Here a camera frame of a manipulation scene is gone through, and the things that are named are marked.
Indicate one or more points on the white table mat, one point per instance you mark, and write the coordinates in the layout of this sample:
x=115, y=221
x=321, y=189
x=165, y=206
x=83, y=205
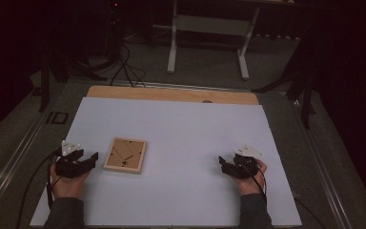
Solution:
x=178, y=133

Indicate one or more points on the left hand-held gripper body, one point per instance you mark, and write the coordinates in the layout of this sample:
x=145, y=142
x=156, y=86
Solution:
x=68, y=167

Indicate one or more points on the person's left hand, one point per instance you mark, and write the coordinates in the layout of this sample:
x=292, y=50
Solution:
x=68, y=186

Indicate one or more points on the wooden picture frame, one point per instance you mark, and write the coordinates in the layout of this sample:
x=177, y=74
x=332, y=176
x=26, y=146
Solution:
x=125, y=155

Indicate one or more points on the black metal stand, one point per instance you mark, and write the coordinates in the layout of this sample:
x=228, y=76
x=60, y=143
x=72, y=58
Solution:
x=44, y=86
x=305, y=95

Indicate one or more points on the black floor socket plate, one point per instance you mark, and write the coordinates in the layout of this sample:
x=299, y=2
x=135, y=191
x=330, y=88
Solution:
x=57, y=118

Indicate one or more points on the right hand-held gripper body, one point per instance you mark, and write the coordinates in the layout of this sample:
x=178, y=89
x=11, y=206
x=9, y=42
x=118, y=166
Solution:
x=245, y=165

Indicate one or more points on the white metal desk frame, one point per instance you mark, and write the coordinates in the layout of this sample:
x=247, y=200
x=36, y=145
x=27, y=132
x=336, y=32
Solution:
x=209, y=25

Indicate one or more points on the person's right hand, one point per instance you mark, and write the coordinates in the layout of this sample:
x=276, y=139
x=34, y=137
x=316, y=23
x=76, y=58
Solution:
x=249, y=185

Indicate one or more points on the metal floor rail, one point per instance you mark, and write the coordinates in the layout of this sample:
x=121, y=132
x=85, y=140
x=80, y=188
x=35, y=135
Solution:
x=325, y=168
x=9, y=168
x=187, y=86

